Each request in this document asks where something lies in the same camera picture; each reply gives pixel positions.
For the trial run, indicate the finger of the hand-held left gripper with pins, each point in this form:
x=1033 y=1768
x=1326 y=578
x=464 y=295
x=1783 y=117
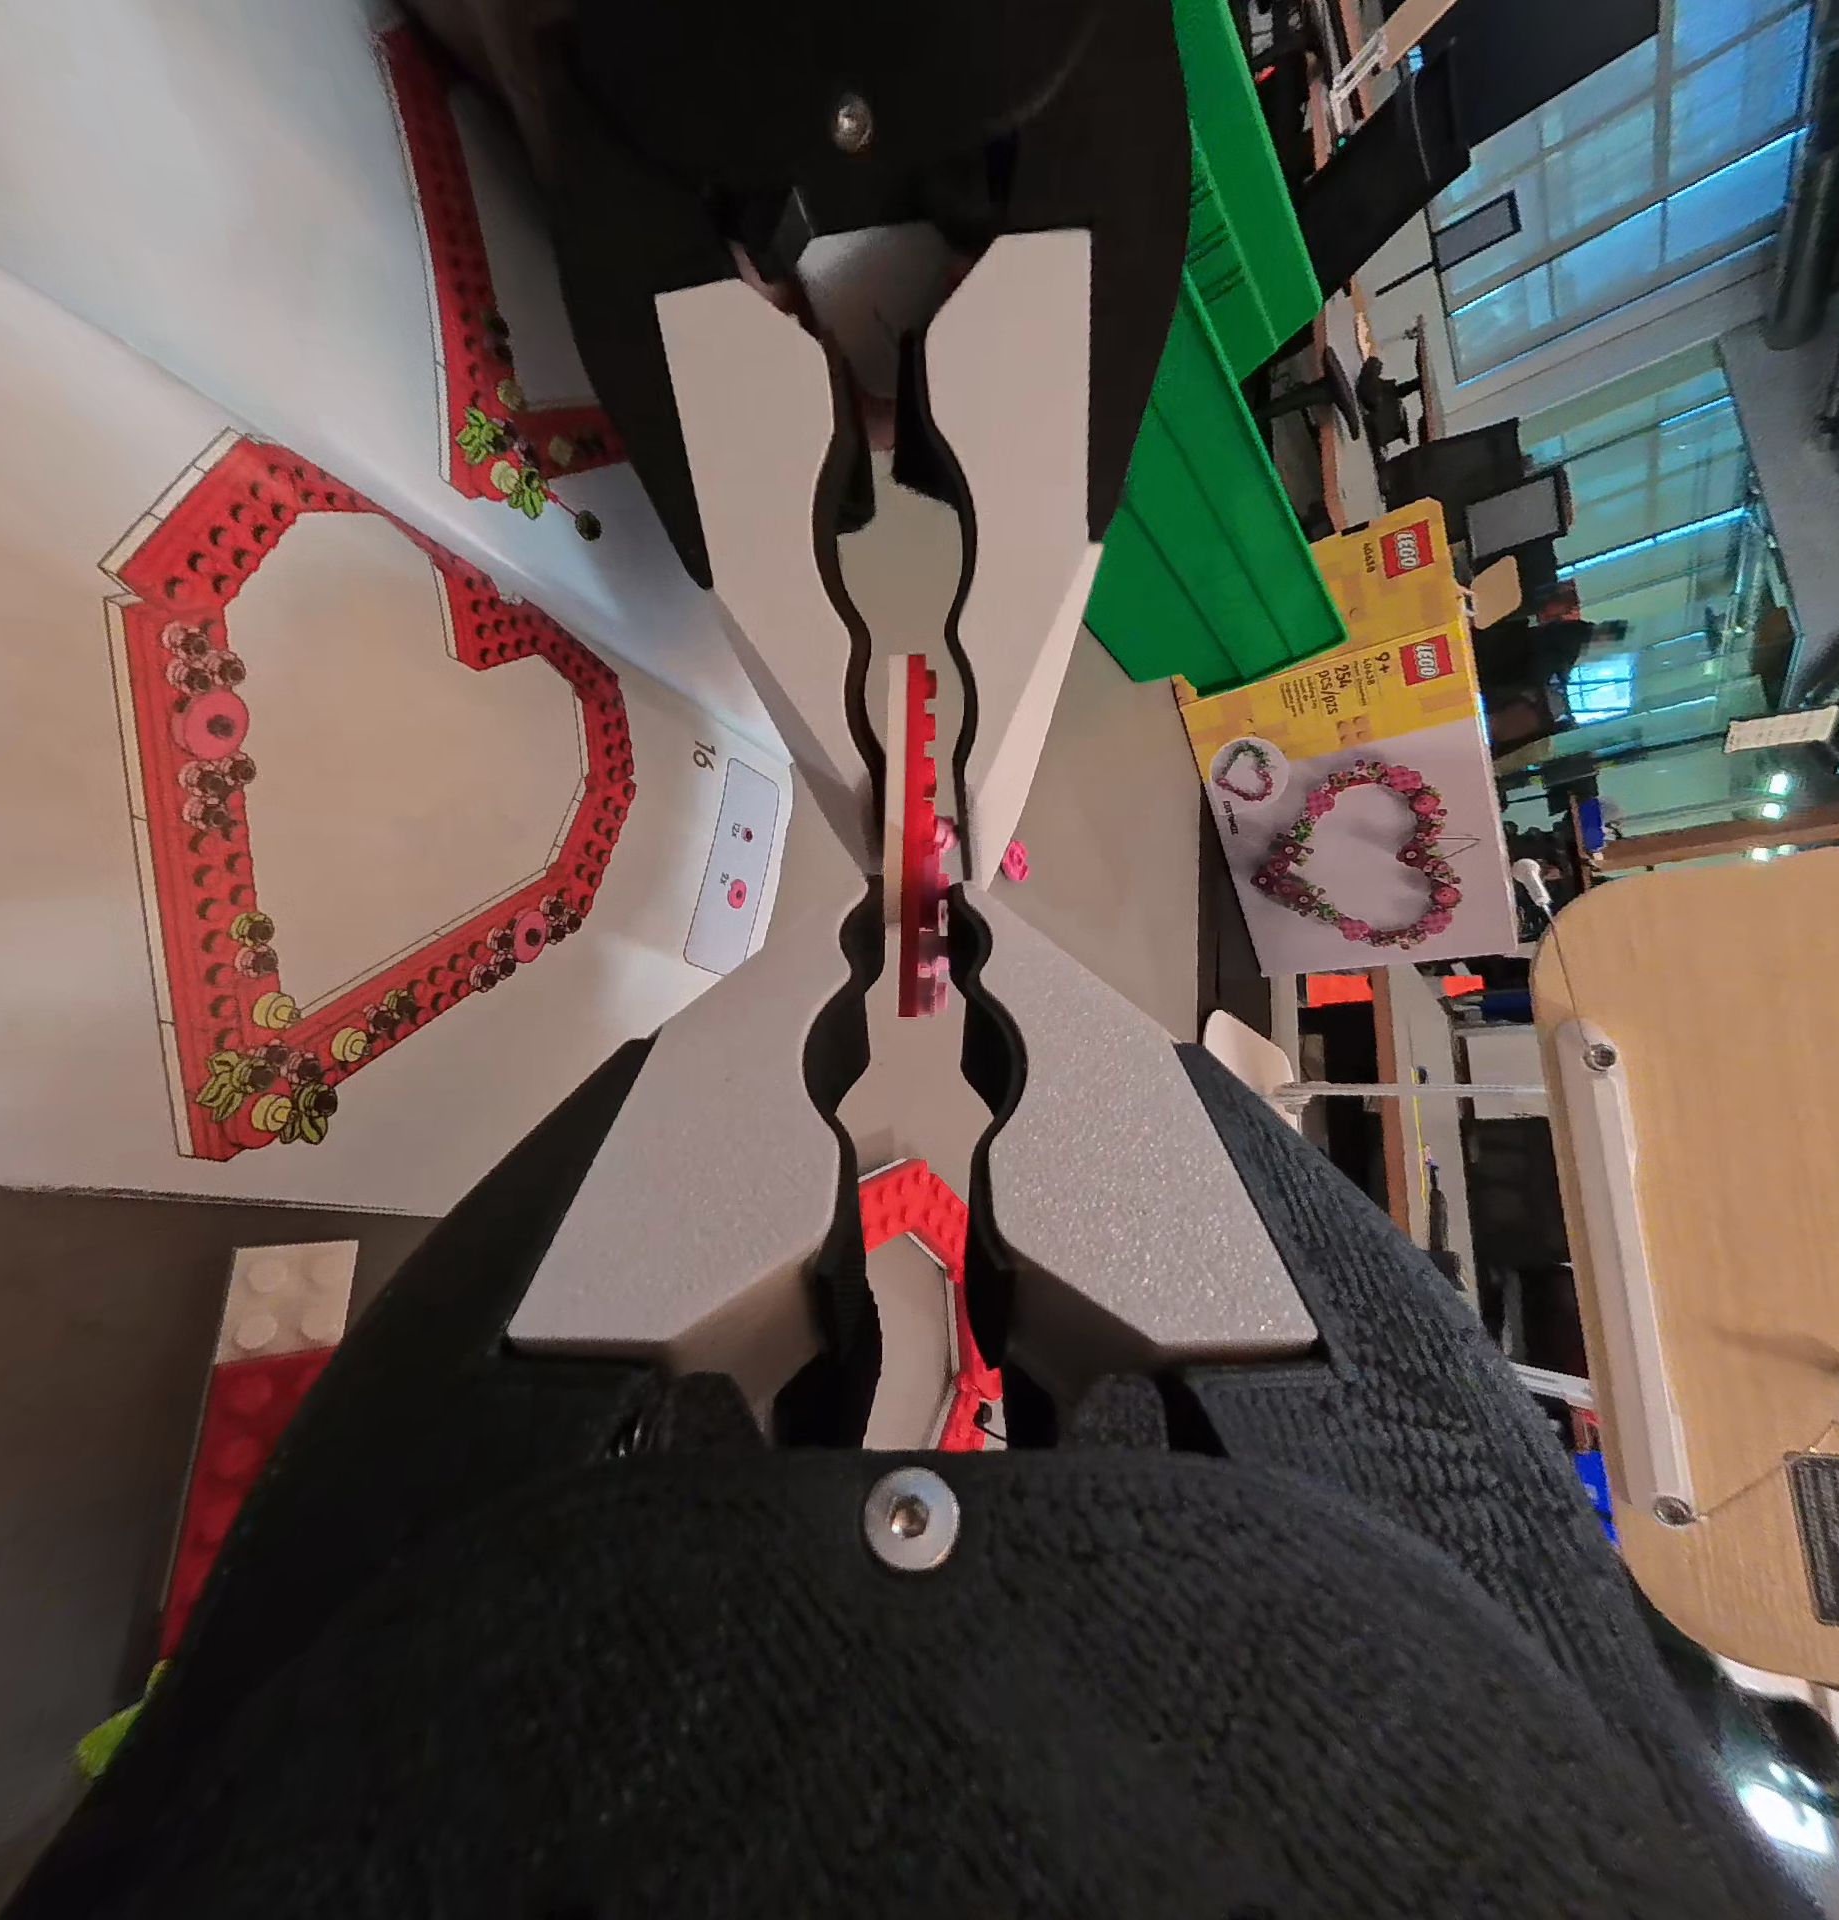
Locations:
x=1032 y=451
x=747 y=480

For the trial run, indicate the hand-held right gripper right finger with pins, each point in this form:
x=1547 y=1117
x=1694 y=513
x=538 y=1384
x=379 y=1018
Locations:
x=1145 y=1200

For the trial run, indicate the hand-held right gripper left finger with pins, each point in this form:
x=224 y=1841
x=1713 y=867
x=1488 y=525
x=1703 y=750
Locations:
x=679 y=1200

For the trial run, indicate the red and white lego segment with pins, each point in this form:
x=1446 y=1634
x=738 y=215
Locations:
x=912 y=750

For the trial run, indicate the yellow lego set box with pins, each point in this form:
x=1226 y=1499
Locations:
x=1356 y=720

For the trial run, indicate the lego instruction booklet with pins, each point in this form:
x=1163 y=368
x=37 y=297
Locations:
x=349 y=720

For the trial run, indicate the small red white lego block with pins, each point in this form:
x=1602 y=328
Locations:
x=259 y=1425

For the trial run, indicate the lime green lego piece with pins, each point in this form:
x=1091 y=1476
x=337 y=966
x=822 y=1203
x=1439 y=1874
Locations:
x=116 y=1725

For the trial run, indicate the white plastic object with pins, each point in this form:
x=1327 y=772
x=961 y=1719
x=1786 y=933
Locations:
x=1251 y=1058

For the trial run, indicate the green plastic bin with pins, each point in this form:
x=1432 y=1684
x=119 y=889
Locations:
x=1221 y=496

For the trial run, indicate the black office chair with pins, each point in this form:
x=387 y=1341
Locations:
x=1391 y=391

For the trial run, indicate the black monitor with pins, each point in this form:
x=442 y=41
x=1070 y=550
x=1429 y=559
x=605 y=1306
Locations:
x=1521 y=518

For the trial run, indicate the light wooden board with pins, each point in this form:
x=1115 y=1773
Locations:
x=1760 y=1170

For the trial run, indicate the black label plate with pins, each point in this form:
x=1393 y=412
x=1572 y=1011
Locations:
x=1838 y=1537

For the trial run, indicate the red lego heart frame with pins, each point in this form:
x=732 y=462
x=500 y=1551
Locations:
x=904 y=1207

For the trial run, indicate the white metal bracket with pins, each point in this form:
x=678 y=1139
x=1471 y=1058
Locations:
x=1616 y=1275

